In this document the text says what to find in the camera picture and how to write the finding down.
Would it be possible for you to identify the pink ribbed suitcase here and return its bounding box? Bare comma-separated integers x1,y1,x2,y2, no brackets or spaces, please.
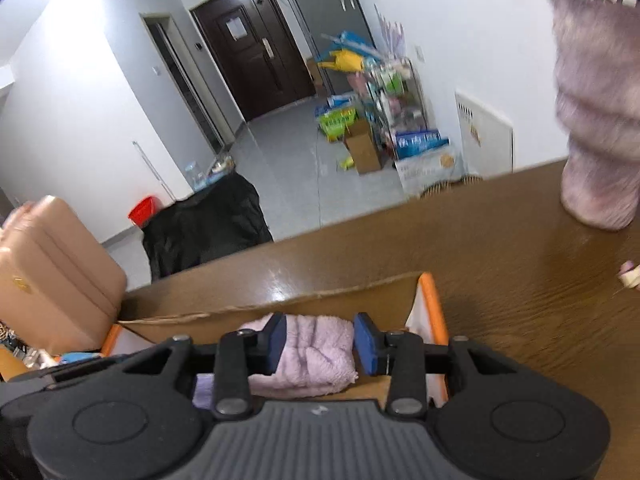
0,196,127,354

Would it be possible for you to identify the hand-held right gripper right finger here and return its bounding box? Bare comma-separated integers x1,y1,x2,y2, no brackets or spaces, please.
352,312,519,417

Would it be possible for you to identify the pink stone vase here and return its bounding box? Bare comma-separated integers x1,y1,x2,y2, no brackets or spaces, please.
550,0,640,231

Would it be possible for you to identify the red bucket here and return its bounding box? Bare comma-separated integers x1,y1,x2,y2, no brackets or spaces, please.
128,196,161,229

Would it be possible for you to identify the blue plastic item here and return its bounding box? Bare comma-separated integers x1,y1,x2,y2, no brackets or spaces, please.
322,30,381,59

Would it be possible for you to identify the fallen pale petal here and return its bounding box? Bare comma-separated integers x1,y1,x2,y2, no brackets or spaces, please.
619,260,640,290

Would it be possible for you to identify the dark interior doorway frame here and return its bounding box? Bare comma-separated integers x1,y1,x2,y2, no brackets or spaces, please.
142,14,236,156

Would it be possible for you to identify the grey refrigerator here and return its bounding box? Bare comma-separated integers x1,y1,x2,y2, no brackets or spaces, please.
272,0,376,98

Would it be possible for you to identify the black padded jacket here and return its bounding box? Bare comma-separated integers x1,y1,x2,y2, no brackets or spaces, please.
142,175,275,279

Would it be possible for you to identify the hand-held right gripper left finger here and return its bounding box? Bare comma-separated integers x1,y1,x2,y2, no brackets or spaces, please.
120,312,288,420

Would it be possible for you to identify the brown open cardboard box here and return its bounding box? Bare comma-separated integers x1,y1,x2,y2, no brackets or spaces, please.
342,119,384,175

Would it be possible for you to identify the yellow plastic item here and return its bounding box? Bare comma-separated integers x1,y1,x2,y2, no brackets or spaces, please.
317,49,362,74

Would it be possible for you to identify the lilac fluffy towel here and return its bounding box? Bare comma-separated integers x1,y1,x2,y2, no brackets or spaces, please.
237,314,359,401

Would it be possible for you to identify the blue white package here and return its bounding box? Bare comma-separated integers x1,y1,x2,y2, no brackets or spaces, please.
392,130,456,194

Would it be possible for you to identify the red printed cardboard box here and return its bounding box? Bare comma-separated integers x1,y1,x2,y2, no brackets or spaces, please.
102,272,449,409

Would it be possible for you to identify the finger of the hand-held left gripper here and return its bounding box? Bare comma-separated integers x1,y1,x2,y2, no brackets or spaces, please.
0,356,126,397

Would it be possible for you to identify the dark brown entrance door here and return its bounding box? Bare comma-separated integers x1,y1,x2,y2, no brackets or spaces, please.
190,0,317,122

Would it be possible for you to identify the wire storage cart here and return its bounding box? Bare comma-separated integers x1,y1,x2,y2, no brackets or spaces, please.
360,57,431,146

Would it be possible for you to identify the clear water jug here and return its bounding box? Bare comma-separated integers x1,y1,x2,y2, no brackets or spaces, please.
186,162,209,192

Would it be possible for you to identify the white wall panel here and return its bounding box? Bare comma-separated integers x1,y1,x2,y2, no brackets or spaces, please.
455,89,515,179

